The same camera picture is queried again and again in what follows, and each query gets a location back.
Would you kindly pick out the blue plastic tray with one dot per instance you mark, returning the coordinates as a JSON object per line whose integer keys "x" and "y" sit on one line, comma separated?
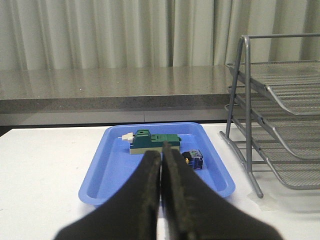
{"x": 113, "y": 164}

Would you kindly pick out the mesh rack tray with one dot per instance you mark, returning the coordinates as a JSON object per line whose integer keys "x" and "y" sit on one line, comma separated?
{"x": 280, "y": 137}
{"x": 238, "y": 135}
{"x": 287, "y": 88}

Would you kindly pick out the red emergency stop button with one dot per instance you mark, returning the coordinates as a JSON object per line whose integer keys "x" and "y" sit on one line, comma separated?
{"x": 194, "y": 159}

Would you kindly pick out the green beige terminal block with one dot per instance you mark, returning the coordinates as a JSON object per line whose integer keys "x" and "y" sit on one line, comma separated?
{"x": 142, "y": 140}

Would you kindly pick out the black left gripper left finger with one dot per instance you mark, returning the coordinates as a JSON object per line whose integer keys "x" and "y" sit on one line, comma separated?
{"x": 130, "y": 214}

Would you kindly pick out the silver mesh rack frame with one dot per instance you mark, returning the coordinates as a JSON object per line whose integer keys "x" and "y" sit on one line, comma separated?
{"x": 274, "y": 118}

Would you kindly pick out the grey stone counter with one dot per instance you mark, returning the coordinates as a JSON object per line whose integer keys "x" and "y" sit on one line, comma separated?
{"x": 114, "y": 95}

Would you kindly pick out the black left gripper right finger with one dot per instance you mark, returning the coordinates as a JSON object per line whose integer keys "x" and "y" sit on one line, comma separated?
{"x": 195, "y": 212}

